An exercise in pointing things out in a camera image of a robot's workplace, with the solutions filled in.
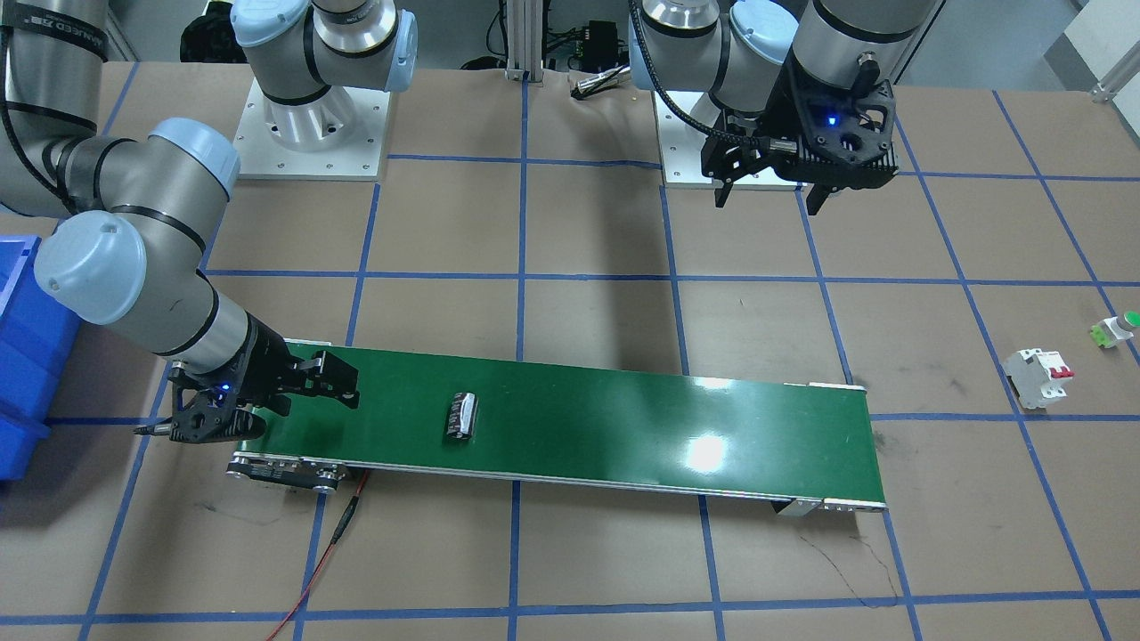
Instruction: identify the green push button switch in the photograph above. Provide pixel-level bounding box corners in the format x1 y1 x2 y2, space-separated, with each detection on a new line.
1088 310 1139 349

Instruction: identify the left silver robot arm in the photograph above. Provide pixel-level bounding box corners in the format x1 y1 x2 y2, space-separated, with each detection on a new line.
628 1 933 216

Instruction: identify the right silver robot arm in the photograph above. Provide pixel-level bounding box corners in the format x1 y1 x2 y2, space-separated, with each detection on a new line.
3 1 420 443

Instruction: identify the dark brown cylindrical capacitor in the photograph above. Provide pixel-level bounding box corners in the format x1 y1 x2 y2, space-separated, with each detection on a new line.
443 391 479 441

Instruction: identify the blue plastic bin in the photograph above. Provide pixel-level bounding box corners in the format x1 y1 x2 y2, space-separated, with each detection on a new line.
1 235 80 482

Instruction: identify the green conveyor belt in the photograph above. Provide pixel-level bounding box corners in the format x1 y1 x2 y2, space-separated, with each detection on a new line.
227 346 887 516

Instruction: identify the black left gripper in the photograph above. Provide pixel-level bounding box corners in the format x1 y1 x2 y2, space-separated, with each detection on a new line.
701 62 899 216

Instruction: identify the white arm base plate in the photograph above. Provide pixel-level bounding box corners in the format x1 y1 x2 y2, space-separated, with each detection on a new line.
656 94 808 190
233 82 392 182

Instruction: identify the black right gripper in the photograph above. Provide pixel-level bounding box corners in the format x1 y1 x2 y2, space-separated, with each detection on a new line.
166 318 360 443

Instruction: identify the red black wire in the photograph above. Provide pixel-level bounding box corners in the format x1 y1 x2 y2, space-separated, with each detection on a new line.
264 470 373 641

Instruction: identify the aluminium frame post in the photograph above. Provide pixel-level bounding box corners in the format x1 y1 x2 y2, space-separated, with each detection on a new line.
504 0 546 84

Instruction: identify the white red circuit breaker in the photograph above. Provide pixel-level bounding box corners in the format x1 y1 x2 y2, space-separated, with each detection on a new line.
1002 348 1075 409

